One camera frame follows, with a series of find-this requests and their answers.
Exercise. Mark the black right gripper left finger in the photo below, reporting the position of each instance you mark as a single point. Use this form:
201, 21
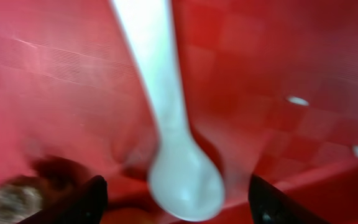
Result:
85, 205

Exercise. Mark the orange carrot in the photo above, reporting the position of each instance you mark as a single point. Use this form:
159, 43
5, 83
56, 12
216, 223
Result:
130, 215

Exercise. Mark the white plastic spoon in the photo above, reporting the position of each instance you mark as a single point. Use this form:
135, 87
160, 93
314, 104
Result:
182, 179

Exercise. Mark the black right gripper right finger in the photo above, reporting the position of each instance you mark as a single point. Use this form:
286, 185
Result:
269, 205

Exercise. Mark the red plastic tray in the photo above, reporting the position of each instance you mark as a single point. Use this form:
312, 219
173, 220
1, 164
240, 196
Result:
271, 88

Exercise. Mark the brown food scrap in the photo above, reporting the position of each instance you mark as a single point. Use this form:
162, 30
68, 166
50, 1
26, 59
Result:
20, 198

